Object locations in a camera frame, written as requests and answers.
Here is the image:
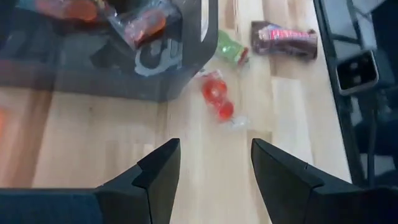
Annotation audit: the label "grey rounded camera box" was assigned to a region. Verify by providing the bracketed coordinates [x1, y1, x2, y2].
[335, 49, 380, 96]

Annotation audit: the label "clear-wrapped green hard candy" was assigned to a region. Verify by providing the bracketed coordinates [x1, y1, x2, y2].
[215, 29, 250, 68]

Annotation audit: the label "clear-wrapped red hard candy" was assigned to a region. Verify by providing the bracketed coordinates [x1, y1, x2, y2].
[195, 68, 249, 130]
[32, 0, 100, 22]

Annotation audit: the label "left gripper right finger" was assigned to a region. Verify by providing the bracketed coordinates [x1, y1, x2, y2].
[251, 138, 398, 224]

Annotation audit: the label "grey translucent plastic bin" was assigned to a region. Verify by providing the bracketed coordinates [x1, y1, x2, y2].
[0, 0, 219, 103]

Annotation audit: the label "black aluminium table frame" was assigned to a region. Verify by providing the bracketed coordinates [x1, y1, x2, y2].
[313, 0, 398, 187]

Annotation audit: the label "orange snack packets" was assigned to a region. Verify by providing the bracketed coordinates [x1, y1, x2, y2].
[108, 1, 183, 50]

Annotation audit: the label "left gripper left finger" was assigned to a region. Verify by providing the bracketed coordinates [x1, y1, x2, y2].
[0, 138, 182, 224]

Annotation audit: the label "brown chocolate bar wrapper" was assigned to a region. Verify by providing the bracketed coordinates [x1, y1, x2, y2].
[250, 20, 318, 60]

